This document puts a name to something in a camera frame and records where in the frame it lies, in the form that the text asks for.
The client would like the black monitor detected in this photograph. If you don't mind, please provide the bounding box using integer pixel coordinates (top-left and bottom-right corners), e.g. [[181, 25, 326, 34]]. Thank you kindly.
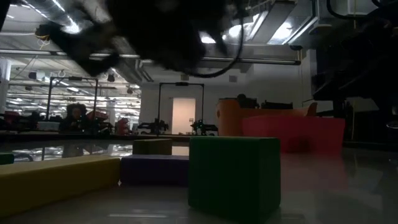
[[219, 97, 259, 110], [261, 101, 294, 110]]

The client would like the black table frame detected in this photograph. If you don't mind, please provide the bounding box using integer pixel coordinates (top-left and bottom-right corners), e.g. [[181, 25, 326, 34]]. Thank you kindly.
[[0, 130, 193, 142]]

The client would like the white screen panel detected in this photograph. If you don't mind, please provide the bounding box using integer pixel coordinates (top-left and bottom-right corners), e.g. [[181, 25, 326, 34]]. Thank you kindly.
[[302, 98, 335, 114]]

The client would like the red machine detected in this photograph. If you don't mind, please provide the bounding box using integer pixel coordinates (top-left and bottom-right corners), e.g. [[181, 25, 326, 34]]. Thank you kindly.
[[114, 118, 132, 135]]

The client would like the white door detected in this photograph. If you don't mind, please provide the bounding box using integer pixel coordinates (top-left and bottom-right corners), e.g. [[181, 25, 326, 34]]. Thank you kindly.
[[169, 97, 197, 135]]

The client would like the silver round air duct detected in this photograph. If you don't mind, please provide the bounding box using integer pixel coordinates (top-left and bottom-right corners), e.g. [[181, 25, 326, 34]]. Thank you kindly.
[[30, 0, 94, 34]]

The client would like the long yellow block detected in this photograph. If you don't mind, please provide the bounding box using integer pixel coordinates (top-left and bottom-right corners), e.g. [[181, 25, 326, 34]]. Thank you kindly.
[[0, 154, 121, 218]]

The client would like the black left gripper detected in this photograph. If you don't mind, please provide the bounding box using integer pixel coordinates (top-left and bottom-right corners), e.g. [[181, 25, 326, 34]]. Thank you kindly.
[[45, 0, 231, 78]]

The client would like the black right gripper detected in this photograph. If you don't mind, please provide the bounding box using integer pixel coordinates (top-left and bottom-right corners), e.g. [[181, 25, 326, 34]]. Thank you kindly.
[[312, 6, 398, 104]]

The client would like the green cube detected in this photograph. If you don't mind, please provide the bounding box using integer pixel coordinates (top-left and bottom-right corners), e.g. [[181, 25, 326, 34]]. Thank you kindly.
[[187, 136, 282, 223]]

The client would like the pink plastic bin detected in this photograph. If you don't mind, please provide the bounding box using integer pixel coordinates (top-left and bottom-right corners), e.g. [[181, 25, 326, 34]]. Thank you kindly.
[[241, 115, 346, 153]]

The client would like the long purple block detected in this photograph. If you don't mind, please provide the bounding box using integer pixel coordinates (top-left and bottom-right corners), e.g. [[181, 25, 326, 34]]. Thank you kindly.
[[119, 154, 190, 187]]

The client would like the orange plastic bin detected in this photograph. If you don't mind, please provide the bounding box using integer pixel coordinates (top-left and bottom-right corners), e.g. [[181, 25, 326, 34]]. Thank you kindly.
[[217, 98, 318, 136]]

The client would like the black looped cable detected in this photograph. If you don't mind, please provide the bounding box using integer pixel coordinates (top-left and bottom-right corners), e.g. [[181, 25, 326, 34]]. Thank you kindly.
[[325, 0, 384, 21], [183, 15, 245, 79]]

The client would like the long ceiling light bar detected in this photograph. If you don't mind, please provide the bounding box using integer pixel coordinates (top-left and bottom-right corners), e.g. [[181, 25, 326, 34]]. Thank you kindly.
[[0, 49, 302, 65]]

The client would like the green block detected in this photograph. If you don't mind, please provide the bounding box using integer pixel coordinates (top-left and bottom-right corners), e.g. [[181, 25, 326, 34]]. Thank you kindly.
[[0, 152, 15, 166]]

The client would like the wide yellow block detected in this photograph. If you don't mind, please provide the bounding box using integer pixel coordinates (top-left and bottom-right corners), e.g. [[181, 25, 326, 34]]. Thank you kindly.
[[132, 138, 174, 156]]

